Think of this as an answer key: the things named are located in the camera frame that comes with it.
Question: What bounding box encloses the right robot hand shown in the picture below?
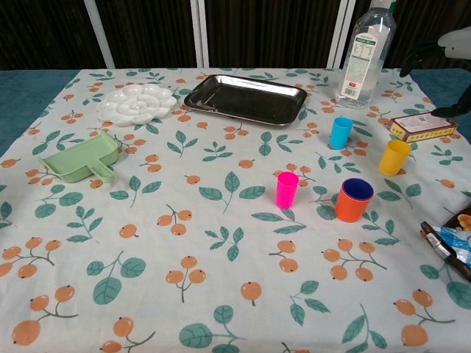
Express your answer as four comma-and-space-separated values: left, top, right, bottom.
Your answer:
400, 28, 471, 118

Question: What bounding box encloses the yellow plastic cup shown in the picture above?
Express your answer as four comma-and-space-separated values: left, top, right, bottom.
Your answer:
378, 139, 412, 177

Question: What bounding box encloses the light blue plastic cup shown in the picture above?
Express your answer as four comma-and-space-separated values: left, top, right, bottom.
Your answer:
329, 117, 354, 151

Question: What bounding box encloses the pink plastic cup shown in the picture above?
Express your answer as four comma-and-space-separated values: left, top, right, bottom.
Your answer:
276, 171, 300, 210

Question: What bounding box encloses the small red cardboard box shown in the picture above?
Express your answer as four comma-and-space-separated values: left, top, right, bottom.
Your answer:
389, 113, 459, 143

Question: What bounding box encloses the clear plastic bottle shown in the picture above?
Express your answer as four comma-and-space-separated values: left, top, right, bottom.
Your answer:
334, 0, 397, 110

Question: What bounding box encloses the orange plastic cup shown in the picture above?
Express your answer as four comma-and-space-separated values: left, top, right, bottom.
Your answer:
334, 179, 375, 224

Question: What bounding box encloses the brown chocolate snack bag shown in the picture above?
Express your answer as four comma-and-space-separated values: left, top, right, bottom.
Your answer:
420, 205, 471, 284

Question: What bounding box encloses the stainless steel tray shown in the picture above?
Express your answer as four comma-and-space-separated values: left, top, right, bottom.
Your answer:
183, 74, 308, 129

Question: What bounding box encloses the floral print tablecloth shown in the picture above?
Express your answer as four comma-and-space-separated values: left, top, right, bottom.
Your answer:
0, 68, 471, 353

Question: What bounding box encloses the black partition screen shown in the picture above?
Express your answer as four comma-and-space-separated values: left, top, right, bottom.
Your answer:
0, 0, 471, 71

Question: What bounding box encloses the white flower paint palette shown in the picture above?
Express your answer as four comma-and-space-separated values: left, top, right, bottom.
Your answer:
96, 83, 177, 128

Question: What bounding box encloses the green plastic dustpan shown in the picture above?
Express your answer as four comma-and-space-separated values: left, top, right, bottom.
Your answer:
38, 132, 121, 184

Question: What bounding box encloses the teal table cover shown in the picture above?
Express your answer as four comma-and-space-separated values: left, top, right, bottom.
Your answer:
0, 68, 471, 157

